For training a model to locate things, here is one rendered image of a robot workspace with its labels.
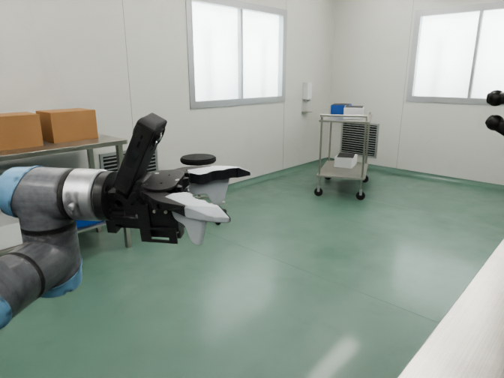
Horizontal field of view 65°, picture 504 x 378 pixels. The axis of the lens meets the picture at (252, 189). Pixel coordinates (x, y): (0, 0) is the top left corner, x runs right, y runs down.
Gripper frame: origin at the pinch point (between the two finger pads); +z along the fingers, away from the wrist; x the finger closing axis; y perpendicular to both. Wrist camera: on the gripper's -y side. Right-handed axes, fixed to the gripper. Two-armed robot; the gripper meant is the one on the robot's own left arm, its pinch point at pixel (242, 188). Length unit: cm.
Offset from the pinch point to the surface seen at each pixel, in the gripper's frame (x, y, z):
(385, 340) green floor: -124, 142, 52
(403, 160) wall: -518, 176, 136
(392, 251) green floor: -240, 158, 76
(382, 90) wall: -553, 84, 103
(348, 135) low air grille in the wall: -569, 156, 61
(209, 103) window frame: -387, 71, -109
